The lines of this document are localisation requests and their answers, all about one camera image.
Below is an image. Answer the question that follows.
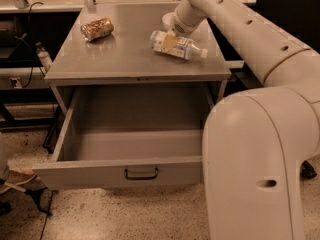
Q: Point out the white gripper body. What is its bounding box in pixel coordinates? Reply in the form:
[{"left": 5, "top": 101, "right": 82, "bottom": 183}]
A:
[{"left": 170, "top": 4, "right": 205, "bottom": 37}]

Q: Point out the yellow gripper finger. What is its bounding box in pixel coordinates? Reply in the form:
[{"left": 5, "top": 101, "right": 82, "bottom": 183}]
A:
[{"left": 161, "top": 30, "right": 179, "bottom": 52}]

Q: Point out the clear blue-label plastic bottle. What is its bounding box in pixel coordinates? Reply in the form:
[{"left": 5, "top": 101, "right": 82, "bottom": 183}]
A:
[{"left": 149, "top": 30, "right": 208, "bottom": 60}]

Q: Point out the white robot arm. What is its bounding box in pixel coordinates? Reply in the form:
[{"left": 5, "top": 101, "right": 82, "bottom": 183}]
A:
[{"left": 171, "top": 0, "right": 320, "bottom": 240}]

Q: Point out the open grey top drawer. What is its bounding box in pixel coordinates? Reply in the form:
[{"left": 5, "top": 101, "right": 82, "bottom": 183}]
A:
[{"left": 34, "top": 83, "right": 212, "bottom": 190}]

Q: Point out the small bottle beside cabinet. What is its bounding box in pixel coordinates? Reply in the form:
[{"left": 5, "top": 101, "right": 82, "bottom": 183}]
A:
[{"left": 36, "top": 42, "right": 52, "bottom": 72}]

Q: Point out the white ceramic bowl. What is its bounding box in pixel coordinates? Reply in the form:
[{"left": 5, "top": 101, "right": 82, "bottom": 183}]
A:
[{"left": 162, "top": 12, "right": 173, "bottom": 31}]

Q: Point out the grey metal cabinet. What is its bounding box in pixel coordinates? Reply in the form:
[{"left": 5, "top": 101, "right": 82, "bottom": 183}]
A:
[{"left": 44, "top": 1, "right": 232, "bottom": 118}]

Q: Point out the crushed gold can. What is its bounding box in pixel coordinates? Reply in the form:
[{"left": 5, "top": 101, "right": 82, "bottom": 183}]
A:
[{"left": 80, "top": 18, "right": 114, "bottom": 42}]

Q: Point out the black office chair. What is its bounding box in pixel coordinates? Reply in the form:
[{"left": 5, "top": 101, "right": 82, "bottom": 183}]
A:
[{"left": 229, "top": 0, "right": 320, "bottom": 181}]

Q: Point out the black stand foot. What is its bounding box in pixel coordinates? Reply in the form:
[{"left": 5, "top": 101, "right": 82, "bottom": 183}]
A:
[{"left": 0, "top": 180, "right": 54, "bottom": 217}]

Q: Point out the black drawer handle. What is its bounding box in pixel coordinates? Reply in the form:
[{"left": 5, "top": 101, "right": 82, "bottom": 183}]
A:
[{"left": 124, "top": 167, "right": 158, "bottom": 181}]

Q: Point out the black cable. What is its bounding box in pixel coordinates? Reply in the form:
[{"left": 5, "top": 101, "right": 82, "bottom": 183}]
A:
[{"left": 13, "top": 2, "right": 45, "bottom": 90}]

